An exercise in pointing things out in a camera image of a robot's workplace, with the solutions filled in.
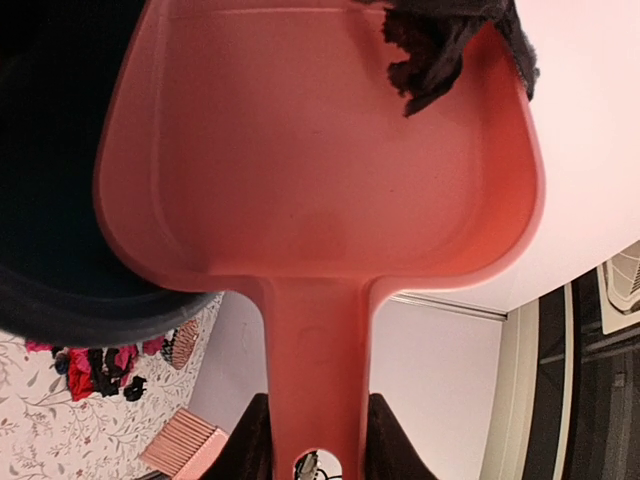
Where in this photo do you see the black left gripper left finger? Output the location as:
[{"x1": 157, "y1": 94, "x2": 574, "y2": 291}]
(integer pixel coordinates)
[{"x1": 207, "y1": 393, "x2": 273, "y2": 480}]

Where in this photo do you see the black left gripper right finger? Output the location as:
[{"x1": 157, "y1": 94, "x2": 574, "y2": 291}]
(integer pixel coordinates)
[{"x1": 368, "y1": 393, "x2": 437, "y2": 480}]

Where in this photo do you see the pink plastic hand brush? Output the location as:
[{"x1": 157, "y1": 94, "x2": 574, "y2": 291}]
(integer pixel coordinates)
[{"x1": 140, "y1": 408, "x2": 229, "y2": 479}]

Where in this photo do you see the central colourful paper scrap pile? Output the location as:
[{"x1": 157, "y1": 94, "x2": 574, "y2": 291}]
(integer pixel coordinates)
[{"x1": 27, "y1": 0, "x2": 541, "y2": 404}]

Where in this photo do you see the pink plastic dustpan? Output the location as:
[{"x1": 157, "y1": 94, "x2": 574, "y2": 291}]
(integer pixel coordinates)
[{"x1": 94, "y1": 1, "x2": 544, "y2": 479}]

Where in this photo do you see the teal plastic waste bin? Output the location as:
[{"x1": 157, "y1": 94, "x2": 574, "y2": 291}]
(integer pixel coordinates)
[{"x1": 1, "y1": 1, "x2": 212, "y2": 347}]

